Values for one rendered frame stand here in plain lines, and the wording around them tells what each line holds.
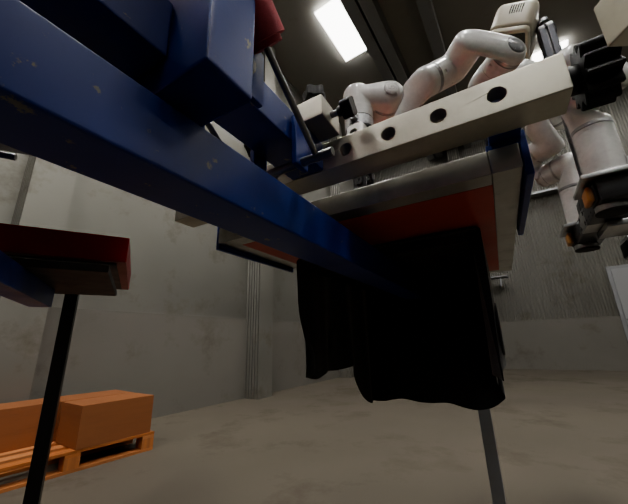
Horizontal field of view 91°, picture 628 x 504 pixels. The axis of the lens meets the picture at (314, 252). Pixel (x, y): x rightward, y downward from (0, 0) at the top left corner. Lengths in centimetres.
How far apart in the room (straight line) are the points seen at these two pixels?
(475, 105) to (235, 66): 30
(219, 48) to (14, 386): 319
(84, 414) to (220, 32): 257
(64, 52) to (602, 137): 115
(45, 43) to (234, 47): 13
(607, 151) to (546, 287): 816
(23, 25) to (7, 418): 281
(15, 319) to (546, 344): 915
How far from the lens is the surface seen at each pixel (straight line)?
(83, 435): 274
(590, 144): 118
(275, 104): 44
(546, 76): 49
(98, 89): 27
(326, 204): 58
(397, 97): 90
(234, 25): 33
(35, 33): 27
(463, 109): 47
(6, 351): 331
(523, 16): 169
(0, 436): 299
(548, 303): 921
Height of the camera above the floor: 73
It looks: 16 degrees up
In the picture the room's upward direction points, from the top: 2 degrees counter-clockwise
